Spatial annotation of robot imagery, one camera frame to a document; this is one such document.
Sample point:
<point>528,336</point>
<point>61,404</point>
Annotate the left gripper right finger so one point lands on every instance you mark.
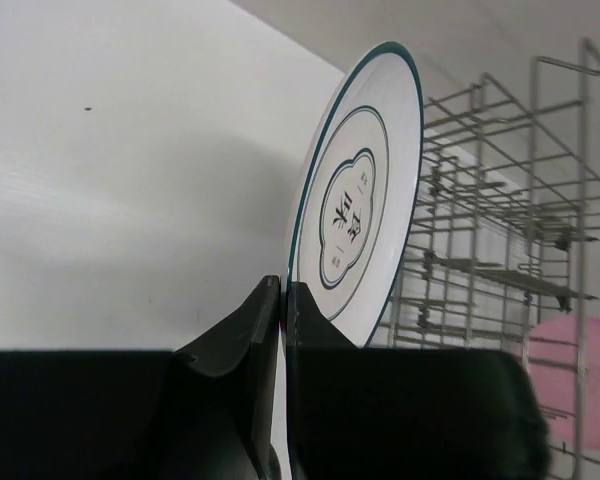
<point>320,437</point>

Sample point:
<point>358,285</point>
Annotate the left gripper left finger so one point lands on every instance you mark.
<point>219,395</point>

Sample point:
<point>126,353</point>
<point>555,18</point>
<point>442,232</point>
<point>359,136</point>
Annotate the white plate green rim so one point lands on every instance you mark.
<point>351,219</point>

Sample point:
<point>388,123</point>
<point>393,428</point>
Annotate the pink plate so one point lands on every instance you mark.
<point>552,366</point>

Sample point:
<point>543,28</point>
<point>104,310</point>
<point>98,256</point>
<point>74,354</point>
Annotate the grey wire dish rack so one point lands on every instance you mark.
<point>506,232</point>

